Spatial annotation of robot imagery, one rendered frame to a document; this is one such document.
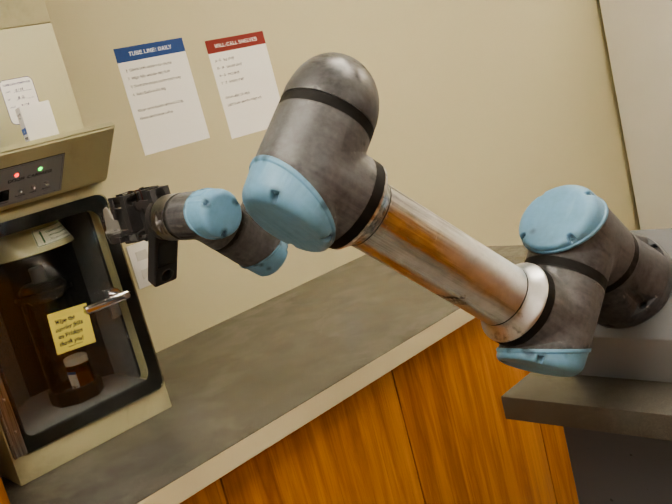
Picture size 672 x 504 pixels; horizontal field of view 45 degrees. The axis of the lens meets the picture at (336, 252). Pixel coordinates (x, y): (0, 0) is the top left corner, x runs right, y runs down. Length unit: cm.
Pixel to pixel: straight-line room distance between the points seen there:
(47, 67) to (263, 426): 76
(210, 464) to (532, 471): 99
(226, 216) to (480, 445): 97
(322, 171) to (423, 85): 204
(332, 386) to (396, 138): 138
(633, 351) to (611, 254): 19
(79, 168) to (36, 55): 22
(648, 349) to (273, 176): 66
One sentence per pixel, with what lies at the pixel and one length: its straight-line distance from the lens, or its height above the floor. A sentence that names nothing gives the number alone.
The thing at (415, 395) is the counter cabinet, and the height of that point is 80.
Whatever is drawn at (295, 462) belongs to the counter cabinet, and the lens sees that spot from 153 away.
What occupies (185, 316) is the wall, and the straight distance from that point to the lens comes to 218.
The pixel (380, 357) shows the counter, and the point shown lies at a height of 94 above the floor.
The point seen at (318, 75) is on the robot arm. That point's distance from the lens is 91.
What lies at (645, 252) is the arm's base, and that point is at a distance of 125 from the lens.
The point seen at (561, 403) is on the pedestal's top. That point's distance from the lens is 126.
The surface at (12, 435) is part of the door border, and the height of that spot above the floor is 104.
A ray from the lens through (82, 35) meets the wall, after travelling 212.
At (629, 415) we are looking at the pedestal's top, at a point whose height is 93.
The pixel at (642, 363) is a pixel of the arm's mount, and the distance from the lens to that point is 129.
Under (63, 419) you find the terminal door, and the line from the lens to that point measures 156.
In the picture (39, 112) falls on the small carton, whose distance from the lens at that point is 147.
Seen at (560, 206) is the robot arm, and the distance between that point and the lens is 115.
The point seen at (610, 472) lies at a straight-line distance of 136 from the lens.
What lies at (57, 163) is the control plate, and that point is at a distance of 147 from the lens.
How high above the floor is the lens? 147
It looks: 11 degrees down
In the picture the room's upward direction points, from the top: 15 degrees counter-clockwise
